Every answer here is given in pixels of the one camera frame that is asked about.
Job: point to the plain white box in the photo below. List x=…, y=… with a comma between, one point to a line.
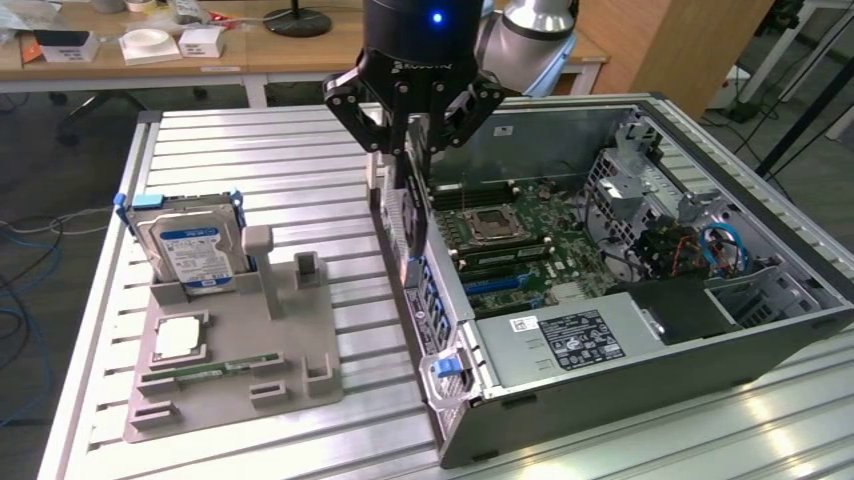
x=200, y=44

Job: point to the grey open PC case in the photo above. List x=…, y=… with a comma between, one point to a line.
x=601, y=410

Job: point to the green motherboard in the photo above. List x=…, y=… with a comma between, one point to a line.
x=567, y=240

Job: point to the metal CPU socket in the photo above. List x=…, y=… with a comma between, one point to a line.
x=490, y=225

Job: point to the black slanted pole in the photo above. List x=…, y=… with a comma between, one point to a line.
x=804, y=97

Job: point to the silver chipset heatsink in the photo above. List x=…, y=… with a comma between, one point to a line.
x=570, y=292

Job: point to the metal disk bay cage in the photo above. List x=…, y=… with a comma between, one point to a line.
x=621, y=200

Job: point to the black Nvidia graphics card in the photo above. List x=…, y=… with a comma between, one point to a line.
x=417, y=225

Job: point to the wooden cabinet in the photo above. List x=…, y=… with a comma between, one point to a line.
x=667, y=50

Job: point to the blue expansion slot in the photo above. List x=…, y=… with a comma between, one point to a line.
x=497, y=285

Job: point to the blue disk caddy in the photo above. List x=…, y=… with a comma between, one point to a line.
x=119, y=210

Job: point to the beige tape roll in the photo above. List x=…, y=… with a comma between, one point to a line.
x=142, y=6

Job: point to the orange card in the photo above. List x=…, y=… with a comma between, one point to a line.
x=30, y=52

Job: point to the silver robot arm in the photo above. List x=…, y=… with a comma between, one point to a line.
x=534, y=30

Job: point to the white box with round insert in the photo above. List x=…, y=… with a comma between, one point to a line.
x=150, y=50

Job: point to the grey power supply unit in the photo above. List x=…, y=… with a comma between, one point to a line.
x=574, y=340

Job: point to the grey printed parts rack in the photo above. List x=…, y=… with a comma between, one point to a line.
x=267, y=400

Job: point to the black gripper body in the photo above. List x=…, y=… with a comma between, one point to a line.
x=421, y=45

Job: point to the blue case latch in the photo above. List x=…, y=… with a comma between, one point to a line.
x=446, y=371

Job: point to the wooden desk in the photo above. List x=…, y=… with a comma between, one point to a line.
x=300, y=55

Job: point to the black power adapter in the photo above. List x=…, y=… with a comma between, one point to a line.
x=742, y=114

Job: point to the grey cup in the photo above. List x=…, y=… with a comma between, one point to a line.
x=108, y=6

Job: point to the black office chair base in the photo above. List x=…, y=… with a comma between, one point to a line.
x=87, y=107

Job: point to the beige corner bracket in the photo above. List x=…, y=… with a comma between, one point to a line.
x=371, y=170

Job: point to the installed green RAM stick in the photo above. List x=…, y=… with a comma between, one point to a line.
x=507, y=254

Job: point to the small red object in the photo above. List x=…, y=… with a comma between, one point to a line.
x=223, y=18

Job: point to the silver hard disk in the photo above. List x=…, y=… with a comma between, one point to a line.
x=190, y=250

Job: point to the white box with dark lid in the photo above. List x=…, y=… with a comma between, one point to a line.
x=67, y=47

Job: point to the black round lamp base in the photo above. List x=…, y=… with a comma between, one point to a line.
x=296, y=24

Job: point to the silver CPU chip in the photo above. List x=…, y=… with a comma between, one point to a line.
x=176, y=337

